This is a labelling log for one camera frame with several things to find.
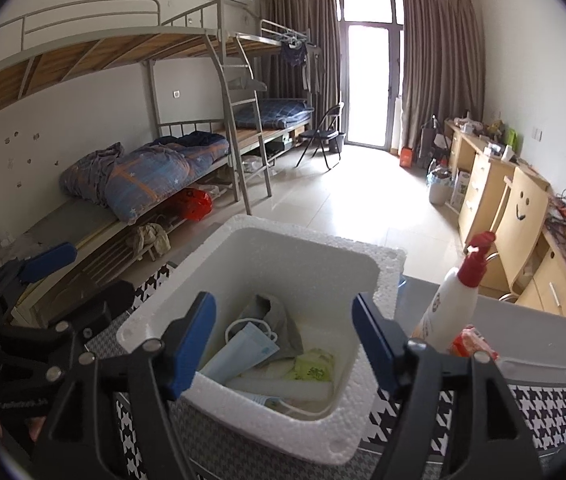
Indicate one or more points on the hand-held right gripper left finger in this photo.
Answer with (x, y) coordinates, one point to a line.
(190, 350)

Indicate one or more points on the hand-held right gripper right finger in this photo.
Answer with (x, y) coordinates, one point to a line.
(375, 350)

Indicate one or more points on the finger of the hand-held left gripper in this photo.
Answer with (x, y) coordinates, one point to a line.
(103, 305)
(48, 260)

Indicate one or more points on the blue face mask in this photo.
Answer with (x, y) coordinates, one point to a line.
(243, 355)

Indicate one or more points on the grey sock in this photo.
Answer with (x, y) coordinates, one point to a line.
(283, 325)

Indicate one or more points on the white foam box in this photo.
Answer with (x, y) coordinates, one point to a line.
(313, 270)

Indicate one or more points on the person's left hand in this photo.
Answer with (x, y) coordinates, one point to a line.
(18, 430)

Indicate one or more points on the white lotion pump bottle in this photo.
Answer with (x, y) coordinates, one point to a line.
(443, 310)

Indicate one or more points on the beige crumpled cloth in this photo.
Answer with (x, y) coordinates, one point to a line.
(150, 240)

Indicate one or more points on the red snack packet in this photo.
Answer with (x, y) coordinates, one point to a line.
(468, 342)

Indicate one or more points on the red plastic bag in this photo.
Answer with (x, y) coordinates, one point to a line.
(193, 205)

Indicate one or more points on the blue orange quilt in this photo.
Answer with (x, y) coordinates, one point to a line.
(153, 175)

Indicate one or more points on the white bucket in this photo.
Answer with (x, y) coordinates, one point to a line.
(440, 187)

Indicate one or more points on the houndstooth tablecloth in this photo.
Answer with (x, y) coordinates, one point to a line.
(553, 410)

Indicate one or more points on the orange paper bag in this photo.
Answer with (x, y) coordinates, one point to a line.
(406, 157)

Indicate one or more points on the wooden smiley face chair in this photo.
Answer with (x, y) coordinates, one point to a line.
(523, 220)

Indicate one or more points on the light wooden desk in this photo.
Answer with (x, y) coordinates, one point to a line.
(483, 185)

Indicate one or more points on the black folding chair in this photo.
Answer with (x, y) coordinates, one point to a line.
(320, 135)

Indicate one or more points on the grey metal bunk bed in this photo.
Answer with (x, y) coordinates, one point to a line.
(113, 45)
(263, 132)

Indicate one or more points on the green paper bag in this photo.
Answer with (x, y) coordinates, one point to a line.
(511, 137)

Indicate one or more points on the blue plaid bedding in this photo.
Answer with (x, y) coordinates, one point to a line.
(278, 112)

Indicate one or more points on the glass balcony door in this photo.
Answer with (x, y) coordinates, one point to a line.
(370, 85)

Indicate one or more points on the brown curtain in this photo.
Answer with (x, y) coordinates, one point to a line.
(443, 60)
(298, 15)

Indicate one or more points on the hanging dark clothes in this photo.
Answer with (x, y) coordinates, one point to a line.
(293, 55)

